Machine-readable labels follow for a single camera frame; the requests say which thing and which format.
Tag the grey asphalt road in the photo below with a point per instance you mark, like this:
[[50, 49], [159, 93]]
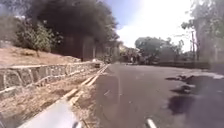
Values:
[[133, 93]]

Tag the row of trees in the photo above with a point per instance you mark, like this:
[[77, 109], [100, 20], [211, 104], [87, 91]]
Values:
[[156, 48]]

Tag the large dark tree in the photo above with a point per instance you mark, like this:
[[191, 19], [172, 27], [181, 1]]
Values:
[[75, 23]]

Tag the low dark hedge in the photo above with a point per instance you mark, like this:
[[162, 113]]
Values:
[[181, 64]]

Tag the robot's own part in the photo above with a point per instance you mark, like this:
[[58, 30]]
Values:
[[78, 125], [150, 123]]

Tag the small green bush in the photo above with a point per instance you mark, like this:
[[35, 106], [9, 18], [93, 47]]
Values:
[[35, 36]]

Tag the dry leaf-strewn dirt strip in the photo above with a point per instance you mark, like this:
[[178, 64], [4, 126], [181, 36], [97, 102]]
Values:
[[36, 96]]

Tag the dry grass slope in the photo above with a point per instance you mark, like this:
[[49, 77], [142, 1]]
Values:
[[30, 56]]

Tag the pole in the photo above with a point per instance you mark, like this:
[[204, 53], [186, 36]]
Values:
[[193, 45]]

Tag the tall pale tree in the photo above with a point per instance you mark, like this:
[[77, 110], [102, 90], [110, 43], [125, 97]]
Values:
[[208, 26]]

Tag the low stone retaining wall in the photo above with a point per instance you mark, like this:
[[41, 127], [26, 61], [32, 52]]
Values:
[[30, 75]]

